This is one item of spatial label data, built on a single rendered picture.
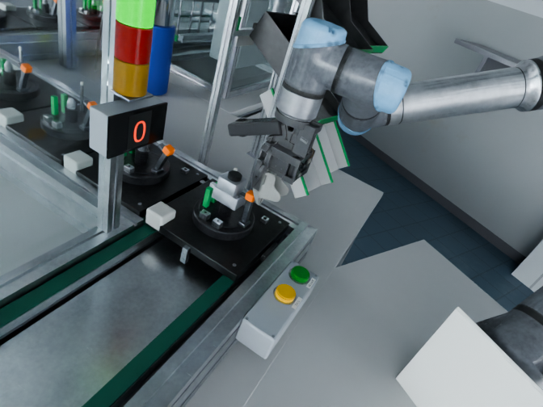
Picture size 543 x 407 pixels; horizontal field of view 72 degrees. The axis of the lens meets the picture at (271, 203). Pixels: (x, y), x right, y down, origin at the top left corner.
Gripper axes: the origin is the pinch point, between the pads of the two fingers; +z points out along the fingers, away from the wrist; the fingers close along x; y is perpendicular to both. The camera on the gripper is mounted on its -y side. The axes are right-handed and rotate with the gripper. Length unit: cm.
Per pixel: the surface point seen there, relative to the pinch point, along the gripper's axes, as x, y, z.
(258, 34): 24.0, -21.7, -24.8
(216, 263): -12.0, 0.6, 10.6
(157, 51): 56, -80, 2
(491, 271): 221, 111, 107
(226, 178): -1.6, -7.2, -1.3
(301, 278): -2.9, 16.0, 10.1
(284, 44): 22.6, -13.9, -25.3
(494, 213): 271, 100, 85
